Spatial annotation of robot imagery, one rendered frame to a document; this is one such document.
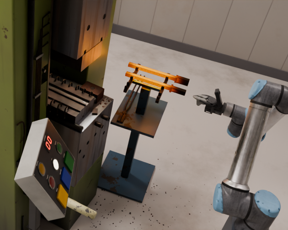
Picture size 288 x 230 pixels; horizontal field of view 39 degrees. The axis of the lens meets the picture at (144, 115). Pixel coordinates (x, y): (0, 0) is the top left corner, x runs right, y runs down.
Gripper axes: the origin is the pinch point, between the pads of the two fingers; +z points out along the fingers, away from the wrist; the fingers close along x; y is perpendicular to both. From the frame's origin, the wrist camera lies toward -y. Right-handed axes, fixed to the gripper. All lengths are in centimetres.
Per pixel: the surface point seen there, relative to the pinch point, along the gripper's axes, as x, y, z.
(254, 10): 222, 21, -33
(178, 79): 11.8, -0.5, 13.9
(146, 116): -3.2, 26.3, 26.3
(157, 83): -1.4, -0.9, 25.0
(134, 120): -11.4, 26.3, 32.7
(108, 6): -40, -61, 54
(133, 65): 10.2, -0.8, 45.3
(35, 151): -110, -26, 54
